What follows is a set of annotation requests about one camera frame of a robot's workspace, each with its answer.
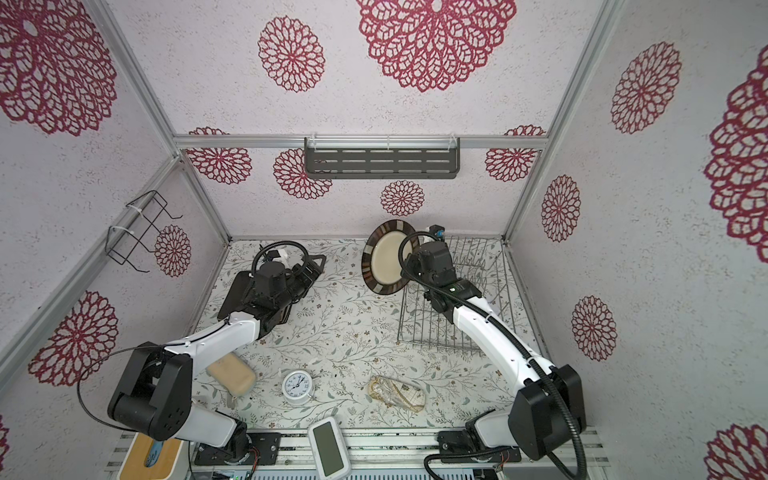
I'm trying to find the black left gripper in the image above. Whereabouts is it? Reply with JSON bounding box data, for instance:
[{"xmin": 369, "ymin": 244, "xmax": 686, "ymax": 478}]
[{"xmin": 277, "ymin": 253, "xmax": 326, "ymax": 311}]

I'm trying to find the black round plate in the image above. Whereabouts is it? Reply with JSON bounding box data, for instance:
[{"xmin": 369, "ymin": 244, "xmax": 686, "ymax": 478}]
[{"xmin": 361, "ymin": 219, "xmax": 415, "ymax": 296}]

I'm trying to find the black plate yellow rim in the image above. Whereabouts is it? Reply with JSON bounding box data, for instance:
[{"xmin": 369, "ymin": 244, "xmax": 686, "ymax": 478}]
[{"xmin": 217, "ymin": 271, "xmax": 251, "ymax": 320}]

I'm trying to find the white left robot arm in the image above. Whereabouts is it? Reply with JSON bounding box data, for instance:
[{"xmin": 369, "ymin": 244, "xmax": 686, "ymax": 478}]
[{"xmin": 107, "ymin": 250, "xmax": 327, "ymax": 451}]

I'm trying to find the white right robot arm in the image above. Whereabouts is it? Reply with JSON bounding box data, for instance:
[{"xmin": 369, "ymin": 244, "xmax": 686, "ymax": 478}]
[{"xmin": 400, "ymin": 240, "xmax": 587, "ymax": 471}]

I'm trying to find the small white alarm clock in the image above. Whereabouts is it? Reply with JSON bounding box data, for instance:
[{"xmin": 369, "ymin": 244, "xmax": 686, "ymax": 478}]
[{"xmin": 281, "ymin": 370, "xmax": 314, "ymax": 406}]

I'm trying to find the yellow sponge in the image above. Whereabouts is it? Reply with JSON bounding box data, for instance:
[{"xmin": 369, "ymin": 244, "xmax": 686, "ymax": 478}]
[{"xmin": 206, "ymin": 353, "xmax": 257, "ymax": 397}]

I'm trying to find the clear plastic bag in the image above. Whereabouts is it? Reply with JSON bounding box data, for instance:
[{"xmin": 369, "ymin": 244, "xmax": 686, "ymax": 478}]
[{"xmin": 367, "ymin": 376, "xmax": 426, "ymax": 413}]

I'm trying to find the white digital scale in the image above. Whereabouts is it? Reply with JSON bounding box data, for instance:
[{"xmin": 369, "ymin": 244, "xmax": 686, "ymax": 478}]
[{"xmin": 307, "ymin": 416, "xmax": 352, "ymax": 480}]

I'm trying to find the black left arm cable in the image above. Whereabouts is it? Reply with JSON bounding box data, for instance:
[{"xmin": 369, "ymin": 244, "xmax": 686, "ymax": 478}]
[{"xmin": 76, "ymin": 239, "xmax": 312, "ymax": 433}]

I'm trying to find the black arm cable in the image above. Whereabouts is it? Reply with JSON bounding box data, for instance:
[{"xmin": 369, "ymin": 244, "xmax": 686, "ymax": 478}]
[
  {"xmin": 76, "ymin": 239, "xmax": 312, "ymax": 433},
  {"xmin": 397, "ymin": 230, "xmax": 589, "ymax": 480}
]

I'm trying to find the chrome wire dish rack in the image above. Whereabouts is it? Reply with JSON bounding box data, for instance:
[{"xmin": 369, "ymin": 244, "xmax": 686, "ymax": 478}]
[{"xmin": 397, "ymin": 231, "xmax": 529, "ymax": 358}]

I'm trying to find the grey wall shelf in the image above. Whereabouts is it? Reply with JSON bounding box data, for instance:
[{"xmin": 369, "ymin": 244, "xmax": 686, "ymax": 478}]
[{"xmin": 304, "ymin": 137, "xmax": 461, "ymax": 180}]

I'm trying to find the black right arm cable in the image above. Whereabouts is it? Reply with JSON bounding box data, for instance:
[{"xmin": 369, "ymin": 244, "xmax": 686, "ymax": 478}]
[{"xmin": 397, "ymin": 230, "xmax": 589, "ymax": 480}]

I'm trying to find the black wire wall basket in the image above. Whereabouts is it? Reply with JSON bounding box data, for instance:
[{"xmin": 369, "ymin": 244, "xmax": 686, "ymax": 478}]
[{"xmin": 103, "ymin": 189, "xmax": 182, "ymax": 274}]

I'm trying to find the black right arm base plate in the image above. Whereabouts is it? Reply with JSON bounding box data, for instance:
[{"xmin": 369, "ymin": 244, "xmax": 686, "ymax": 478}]
[{"xmin": 437, "ymin": 430, "xmax": 522, "ymax": 464}]

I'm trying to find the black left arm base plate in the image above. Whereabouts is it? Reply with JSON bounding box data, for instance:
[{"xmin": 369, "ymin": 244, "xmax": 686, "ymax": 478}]
[{"xmin": 192, "ymin": 432, "xmax": 282, "ymax": 467}]

